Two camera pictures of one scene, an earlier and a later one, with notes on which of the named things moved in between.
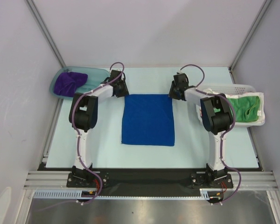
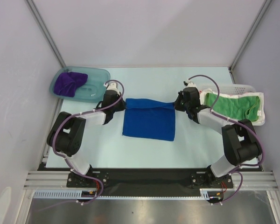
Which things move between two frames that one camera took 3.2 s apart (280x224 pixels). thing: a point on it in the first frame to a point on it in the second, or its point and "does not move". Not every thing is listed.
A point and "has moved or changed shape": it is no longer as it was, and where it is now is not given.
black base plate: [146, 182] does not move
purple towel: [65, 83] does not move
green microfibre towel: [246, 108] does not move
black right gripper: [174, 92] to [179, 102]
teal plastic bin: [95, 76] does not move
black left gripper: [125, 91] to [123, 103]
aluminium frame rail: [241, 179] does not move
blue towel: [148, 120] has moved or changed shape
